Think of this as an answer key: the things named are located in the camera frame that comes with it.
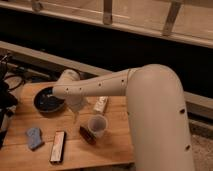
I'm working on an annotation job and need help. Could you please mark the metal bracket right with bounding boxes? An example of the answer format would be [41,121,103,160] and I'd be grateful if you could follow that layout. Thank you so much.
[162,0,182,36]

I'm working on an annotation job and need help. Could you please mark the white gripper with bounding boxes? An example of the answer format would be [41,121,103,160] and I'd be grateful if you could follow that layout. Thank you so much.
[66,96,87,124]

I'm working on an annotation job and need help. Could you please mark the metal bracket left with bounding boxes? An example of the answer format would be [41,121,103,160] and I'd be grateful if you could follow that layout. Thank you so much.
[31,0,43,12]

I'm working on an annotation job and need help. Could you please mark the black equipment at left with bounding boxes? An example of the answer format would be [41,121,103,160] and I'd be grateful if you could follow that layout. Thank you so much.
[0,55,18,149]

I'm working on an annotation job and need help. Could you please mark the white small box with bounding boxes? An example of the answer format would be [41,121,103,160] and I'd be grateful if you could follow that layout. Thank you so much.
[93,96,108,114]

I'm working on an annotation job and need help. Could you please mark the wooden table board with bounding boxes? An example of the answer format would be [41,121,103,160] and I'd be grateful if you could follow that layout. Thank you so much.
[0,82,133,171]

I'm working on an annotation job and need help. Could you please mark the metal bracket middle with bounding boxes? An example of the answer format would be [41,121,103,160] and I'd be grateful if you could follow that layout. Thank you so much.
[103,0,113,25]

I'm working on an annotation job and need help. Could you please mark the black and red rectangular block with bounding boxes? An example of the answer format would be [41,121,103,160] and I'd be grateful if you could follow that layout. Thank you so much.
[50,131,66,163]

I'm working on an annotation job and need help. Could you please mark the dark ceramic bowl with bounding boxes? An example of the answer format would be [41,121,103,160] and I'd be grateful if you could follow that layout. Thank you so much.
[33,87,65,113]

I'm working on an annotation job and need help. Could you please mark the black cable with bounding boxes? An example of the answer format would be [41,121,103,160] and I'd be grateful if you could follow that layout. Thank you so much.
[3,73,26,92]

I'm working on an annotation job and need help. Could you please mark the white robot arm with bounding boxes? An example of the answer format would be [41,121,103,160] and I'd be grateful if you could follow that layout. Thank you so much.
[53,64,195,171]

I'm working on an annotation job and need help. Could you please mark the metal bracket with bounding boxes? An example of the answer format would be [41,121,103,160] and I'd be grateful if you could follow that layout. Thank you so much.
[103,0,113,25]
[162,0,182,36]
[31,0,43,12]

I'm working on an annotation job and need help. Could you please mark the blue sponge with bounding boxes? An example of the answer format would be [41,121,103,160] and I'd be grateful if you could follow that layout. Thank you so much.
[26,127,44,151]

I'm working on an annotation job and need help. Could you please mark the translucent plastic cup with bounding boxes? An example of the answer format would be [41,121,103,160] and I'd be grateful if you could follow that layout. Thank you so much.
[87,115,108,138]

